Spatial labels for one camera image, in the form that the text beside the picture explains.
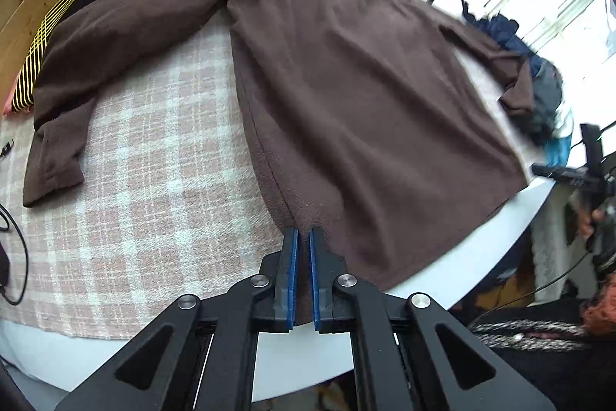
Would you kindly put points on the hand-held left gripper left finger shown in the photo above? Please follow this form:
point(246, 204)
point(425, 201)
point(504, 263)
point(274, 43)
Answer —
point(290, 266)

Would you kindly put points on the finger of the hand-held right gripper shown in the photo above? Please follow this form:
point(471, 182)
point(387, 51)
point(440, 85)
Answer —
point(558, 172)

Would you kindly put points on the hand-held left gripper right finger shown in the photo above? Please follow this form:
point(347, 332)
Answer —
point(315, 271)

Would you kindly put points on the brown sweater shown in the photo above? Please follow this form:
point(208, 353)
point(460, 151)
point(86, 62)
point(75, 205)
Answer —
point(337, 103)

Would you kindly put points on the person's right hand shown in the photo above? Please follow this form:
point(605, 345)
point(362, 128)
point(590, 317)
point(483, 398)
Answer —
point(588, 221)

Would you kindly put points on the bright blue garment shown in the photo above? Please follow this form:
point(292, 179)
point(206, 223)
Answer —
point(557, 151)

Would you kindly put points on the white shirt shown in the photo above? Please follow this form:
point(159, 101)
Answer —
point(567, 119)

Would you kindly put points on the dark grey garment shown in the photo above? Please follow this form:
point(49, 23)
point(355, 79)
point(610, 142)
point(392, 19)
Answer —
point(546, 98)

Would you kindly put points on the orange knit cloth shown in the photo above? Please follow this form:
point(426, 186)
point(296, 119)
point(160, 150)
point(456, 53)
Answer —
point(601, 307)

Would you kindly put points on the dark navy garment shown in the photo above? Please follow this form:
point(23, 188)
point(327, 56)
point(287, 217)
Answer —
point(500, 28)

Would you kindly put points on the pink plaid blanket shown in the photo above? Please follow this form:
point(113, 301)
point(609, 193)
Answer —
point(144, 199)

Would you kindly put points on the person's black jacket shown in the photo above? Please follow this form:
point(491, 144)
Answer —
point(529, 372)

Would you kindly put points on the small black clip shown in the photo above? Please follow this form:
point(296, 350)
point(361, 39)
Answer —
point(6, 148)

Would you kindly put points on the black yellow striped garment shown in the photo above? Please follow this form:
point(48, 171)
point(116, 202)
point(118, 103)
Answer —
point(33, 54)

